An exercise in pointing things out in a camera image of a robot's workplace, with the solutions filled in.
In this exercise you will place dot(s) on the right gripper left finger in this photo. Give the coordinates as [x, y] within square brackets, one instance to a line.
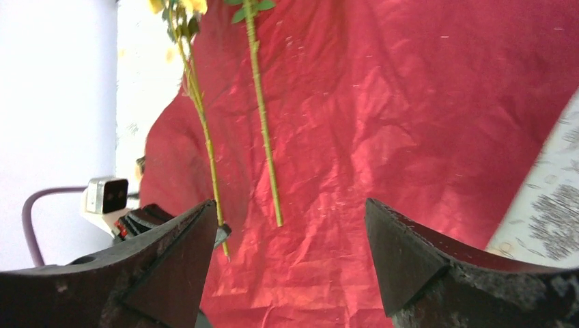
[155, 279]

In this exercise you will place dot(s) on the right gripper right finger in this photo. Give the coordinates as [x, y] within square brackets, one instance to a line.
[428, 279]

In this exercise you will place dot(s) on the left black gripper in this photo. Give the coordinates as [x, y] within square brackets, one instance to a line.
[143, 219]

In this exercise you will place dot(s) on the red and brown wrapping paper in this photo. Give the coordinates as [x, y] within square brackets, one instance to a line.
[436, 108]

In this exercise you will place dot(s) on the floral patterned table mat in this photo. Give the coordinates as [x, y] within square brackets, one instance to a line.
[540, 226]

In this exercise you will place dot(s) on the yellow rose stem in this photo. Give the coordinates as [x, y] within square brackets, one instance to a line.
[182, 21]

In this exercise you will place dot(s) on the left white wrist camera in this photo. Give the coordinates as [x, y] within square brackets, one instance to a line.
[104, 201]

